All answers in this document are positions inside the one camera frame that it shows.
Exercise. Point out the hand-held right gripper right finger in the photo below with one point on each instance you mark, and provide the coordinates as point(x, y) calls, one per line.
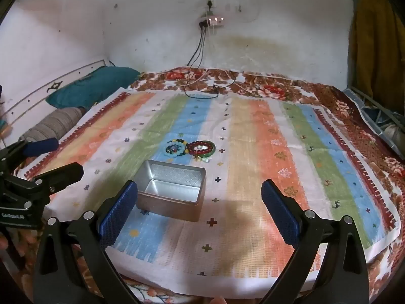
point(280, 217)

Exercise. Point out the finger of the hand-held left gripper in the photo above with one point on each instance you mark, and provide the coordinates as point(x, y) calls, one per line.
point(41, 146)
point(60, 174)

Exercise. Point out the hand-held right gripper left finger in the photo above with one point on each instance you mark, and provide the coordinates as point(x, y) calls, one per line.
point(118, 217)

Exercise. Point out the silver metal tin box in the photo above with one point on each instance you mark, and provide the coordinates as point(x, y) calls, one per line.
point(171, 207)

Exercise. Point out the grey rolled blanket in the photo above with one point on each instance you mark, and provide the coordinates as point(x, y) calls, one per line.
point(53, 124)

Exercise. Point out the white bed headboard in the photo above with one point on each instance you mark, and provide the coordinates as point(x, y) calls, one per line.
point(31, 93)

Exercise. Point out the striped pastel cloth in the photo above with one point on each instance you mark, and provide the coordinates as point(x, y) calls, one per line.
point(253, 164)

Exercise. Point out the teal cloth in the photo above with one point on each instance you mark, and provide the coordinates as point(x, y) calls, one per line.
point(95, 85)

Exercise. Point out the blue patterned cloth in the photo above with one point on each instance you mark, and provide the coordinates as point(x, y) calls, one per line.
point(364, 109)

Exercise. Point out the yellow hanging garment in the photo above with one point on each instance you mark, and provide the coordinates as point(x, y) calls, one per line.
point(376, 38)

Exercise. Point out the white power strip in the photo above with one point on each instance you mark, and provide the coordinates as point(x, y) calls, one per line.
point(213, 20)

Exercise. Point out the wall socket with plug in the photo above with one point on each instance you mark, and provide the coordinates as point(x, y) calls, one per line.
point(209, 3)

